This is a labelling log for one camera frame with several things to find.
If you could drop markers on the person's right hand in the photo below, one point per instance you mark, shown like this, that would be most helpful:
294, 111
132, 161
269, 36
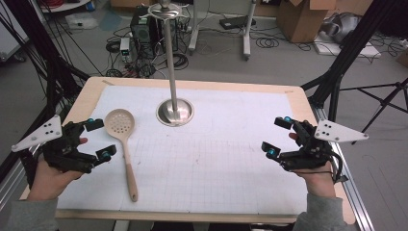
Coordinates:
319, 181

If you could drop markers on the black tripod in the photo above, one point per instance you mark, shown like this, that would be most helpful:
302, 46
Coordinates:
383, 102

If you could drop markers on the aluminium frame rail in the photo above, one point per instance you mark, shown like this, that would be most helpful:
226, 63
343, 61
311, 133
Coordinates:
352, 199
12, 186

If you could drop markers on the white rolling stand legs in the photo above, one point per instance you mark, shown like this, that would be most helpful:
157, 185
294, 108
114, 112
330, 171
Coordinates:
246, 35

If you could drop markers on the steel utensil hanging stand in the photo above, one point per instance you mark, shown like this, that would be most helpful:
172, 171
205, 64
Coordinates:
172, 64

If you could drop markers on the beige slotted spoon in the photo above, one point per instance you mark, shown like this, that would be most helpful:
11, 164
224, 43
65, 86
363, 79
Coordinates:
129, 173

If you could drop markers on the flat black box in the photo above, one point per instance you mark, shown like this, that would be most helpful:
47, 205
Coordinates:
237, 21

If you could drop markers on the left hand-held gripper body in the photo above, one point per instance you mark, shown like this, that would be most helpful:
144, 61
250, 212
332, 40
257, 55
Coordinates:
69, 150

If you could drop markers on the silver grey bag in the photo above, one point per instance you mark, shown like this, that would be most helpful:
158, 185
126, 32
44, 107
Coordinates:
343, 27

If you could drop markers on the black metal frame stand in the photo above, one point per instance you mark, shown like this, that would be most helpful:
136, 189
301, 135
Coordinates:
41, 38
352, 45

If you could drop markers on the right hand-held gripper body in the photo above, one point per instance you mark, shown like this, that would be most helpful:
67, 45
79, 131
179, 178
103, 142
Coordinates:
309, 154

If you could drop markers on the white round table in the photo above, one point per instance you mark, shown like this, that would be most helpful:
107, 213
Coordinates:
64, 5

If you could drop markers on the person's left hand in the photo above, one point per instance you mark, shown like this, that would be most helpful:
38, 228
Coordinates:
48, 183

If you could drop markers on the open cardboard box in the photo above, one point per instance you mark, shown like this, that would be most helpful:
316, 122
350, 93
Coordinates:
300, 22

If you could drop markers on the small bench power supply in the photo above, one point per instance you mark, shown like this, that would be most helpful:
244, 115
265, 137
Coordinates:
125, 49

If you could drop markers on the black computer tower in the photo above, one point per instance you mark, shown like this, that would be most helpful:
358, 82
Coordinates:
142, 32

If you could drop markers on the white grid paper mat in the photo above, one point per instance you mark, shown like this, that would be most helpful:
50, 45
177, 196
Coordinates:
208, 154

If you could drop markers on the white flat board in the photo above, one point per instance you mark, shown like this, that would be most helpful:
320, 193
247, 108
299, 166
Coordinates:
352, 49

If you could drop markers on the white plastic bag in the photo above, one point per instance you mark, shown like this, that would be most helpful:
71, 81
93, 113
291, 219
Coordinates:
81, 21

